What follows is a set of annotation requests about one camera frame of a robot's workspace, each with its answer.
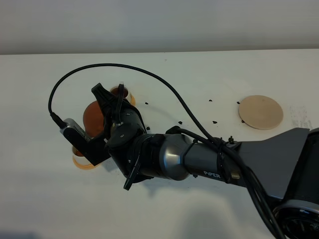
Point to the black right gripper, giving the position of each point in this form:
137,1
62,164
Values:
128,142

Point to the brown clay teapot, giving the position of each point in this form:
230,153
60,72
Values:
93,120

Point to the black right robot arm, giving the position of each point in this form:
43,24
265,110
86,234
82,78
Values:
281,173

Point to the cream round teapot coaster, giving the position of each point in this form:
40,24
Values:
260,112

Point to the far orange coaster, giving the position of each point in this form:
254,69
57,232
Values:
133,101

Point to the orange coaster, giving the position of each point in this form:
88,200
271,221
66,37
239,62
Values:
83,167
133,101

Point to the near white teacup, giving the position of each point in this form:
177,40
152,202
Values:
77,153

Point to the white teacup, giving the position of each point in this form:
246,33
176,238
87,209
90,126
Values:
77,153
116,91

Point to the far white teacup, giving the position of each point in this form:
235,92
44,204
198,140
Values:
116,91

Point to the near orange coaster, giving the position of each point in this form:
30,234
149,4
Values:
83,167

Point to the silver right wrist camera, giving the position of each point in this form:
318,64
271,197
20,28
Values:
92,148

